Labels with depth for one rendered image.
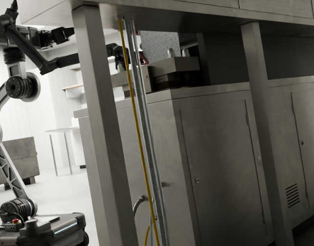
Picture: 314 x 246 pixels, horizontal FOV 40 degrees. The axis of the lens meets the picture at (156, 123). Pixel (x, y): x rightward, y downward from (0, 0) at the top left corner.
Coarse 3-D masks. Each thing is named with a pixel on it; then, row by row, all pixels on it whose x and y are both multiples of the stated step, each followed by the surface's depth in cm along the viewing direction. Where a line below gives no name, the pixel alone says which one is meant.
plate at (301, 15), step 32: (32, 0) 122; (64, 0) 112; (96, 0) 118; (128, 0) 127; (160, 0) 137; (192, 0) 149; (224, 0) 164; (256, 0) 182; (288, 0) 204; (192, 32) 187; (224, 32) 200; (288, 32) 233
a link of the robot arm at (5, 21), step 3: (3, 15) 241; (0, 18) 237; (3, 18) 239; (6, 18) 240; (3, 21) 238; (6, 21) 240; (9, 21) 242; (3, 24) 238; (6, 24) 240; (9, 24) 242
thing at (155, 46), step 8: (160, 32) 202; (168, 32) 198; (144, 40) 209; (152, 40) 206; (160, 40) 202; (168, 40) 199; (176, 40) 196; (144, 48) 210; (152, 48) 206; (160, 48) 203; (168, 48) 199; (176, 48) 196; (144, 56) 211; (152, 56) 207; (160, 56) 204; (176, 56) 197
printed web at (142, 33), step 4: (140, 32) 211; (144, 32) 209; (148, 32) 207; (152, 32) 205; (140, 36) 211; (180, 36) 209; (184, 36) 207; (188, 36) 206; (192, 36) 204; (180, 40) 209; (184, 40) 208; (188, 40) 207; (192, 40) 205; (196, 40) 205; (180, 44) 211; (184, 44) 210; (188, 44) 209; (192, 44) 208; (196, 44) 207
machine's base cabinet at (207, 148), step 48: (240, 96) 204; (288, 96) 238; (144, 144) 182; (192, 144) 174; (240, 144) 199; (288, 144) 232; (96, 192) 208; (144, 192) 185; (192, 192) 171; (240, 192) 194; (288, 192) 226; (144, 240) 189; (192, 240) 169; (240, 240) 190
